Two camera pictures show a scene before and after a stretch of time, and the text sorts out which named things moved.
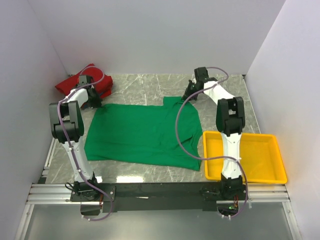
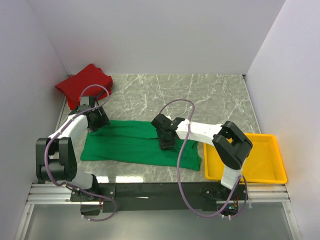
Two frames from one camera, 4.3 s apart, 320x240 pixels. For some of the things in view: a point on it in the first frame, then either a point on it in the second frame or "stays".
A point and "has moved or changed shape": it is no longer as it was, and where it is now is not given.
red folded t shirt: [101, 83] stays
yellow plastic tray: [261, 153] stays
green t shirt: [140, 132] has moved or changed shape
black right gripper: [187, 96] -> [163, 145]
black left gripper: [97, 103] -> [103, 120]
